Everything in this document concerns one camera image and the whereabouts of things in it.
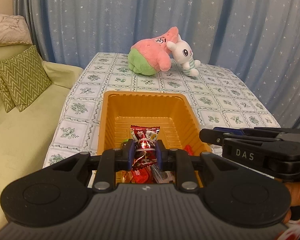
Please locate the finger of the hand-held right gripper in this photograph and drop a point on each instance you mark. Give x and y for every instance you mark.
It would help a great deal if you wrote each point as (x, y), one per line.
(232, 131)
(211, 136)

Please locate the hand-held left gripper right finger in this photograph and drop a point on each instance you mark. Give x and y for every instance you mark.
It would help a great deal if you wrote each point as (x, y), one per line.
(160, 155)

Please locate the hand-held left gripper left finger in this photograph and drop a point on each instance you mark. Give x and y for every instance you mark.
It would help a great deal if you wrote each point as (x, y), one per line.
(130, 155)

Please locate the dark snack packet green ends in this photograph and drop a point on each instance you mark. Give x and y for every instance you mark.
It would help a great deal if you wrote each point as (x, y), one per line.
(124, 143)

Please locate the clear grey snack packet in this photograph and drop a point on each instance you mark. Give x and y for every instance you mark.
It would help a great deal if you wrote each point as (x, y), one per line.
(162, 174)

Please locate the red packet with beige label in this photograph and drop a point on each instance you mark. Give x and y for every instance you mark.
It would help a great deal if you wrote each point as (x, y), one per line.
(140, 177)

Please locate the red white twisted candy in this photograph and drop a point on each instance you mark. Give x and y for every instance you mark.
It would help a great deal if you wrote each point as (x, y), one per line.
(145, 135)

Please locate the red gold-print candy packet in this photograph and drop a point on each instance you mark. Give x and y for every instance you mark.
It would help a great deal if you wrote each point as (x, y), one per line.
(188, 150)

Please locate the orange plastic tray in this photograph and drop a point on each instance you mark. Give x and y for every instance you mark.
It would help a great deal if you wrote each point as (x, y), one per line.
(145, 107)

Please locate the person's red white clothing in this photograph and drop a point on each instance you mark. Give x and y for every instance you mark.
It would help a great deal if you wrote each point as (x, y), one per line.
(297, 231)

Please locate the white rabbit plush toy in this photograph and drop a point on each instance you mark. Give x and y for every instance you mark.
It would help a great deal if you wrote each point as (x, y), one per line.
(183, 53)

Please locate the pink star plush toy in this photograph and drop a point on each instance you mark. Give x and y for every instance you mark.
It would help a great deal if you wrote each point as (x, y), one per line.
(150, 52)

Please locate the light green sofa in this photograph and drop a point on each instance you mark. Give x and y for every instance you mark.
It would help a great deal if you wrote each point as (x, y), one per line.
(27, 135)

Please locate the green zigzag cushion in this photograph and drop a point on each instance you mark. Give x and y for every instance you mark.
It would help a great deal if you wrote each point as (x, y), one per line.
(25, 77)
(2, 92)

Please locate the blue star-print curtain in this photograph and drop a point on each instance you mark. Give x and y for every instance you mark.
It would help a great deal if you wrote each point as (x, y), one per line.
(115, 17)

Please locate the beige quilted pillow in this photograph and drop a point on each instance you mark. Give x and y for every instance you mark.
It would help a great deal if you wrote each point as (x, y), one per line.
(5, 30)

